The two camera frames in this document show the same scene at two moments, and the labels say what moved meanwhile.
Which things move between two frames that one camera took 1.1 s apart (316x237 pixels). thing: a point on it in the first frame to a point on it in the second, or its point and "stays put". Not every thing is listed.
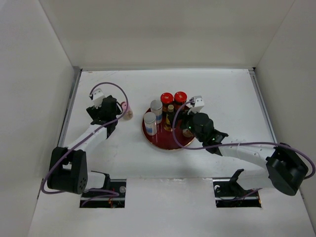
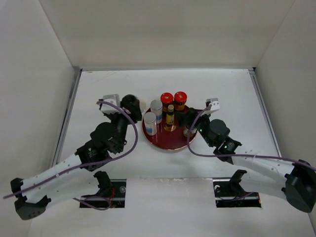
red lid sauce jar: x=167 y=98 stays put
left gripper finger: x=119 y=108 to x=130 y=103
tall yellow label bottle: x=168 y=125 stays put
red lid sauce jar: x=179 y=99 stays put
